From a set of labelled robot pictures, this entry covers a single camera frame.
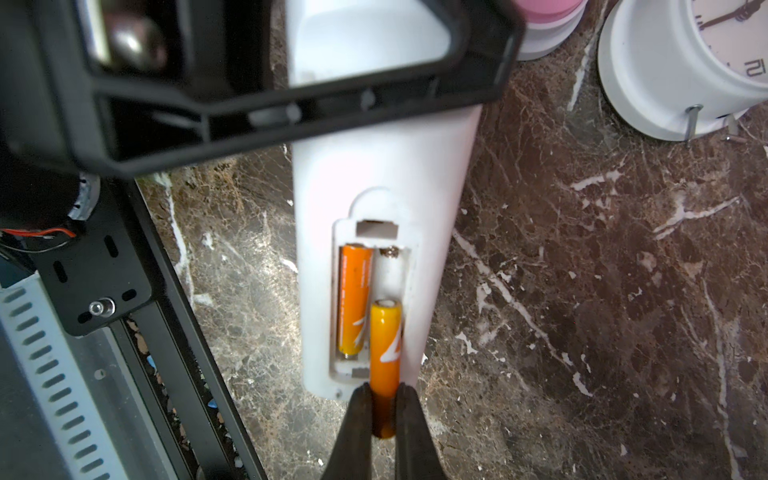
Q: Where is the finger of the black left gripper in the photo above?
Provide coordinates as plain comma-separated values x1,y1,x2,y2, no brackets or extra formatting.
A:
77,1,526,178

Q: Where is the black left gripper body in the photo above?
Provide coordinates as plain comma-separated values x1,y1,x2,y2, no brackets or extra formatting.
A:
1,1,180,231

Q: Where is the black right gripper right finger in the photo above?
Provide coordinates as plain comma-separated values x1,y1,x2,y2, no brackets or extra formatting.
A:
394,383,448,480

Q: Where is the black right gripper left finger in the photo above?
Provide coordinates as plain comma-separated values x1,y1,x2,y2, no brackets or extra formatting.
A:
321,383,373,480

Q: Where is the orange battery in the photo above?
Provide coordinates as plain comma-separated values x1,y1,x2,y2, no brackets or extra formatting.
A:
337,244,373,358
369,299,402,439

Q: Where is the white remote control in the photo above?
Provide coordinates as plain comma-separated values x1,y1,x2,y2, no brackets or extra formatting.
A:
286,1,481,401

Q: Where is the pink white round container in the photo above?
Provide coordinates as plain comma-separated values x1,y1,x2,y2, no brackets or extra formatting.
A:
514,0,588,61

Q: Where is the white round alarm clock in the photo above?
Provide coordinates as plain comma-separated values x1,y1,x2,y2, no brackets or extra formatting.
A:
597,0,767,141

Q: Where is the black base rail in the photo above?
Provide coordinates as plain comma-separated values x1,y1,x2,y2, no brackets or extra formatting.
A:
34,179,265,479

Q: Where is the white slotted cable duct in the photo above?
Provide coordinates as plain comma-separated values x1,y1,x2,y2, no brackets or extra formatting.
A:
1,274,128,479

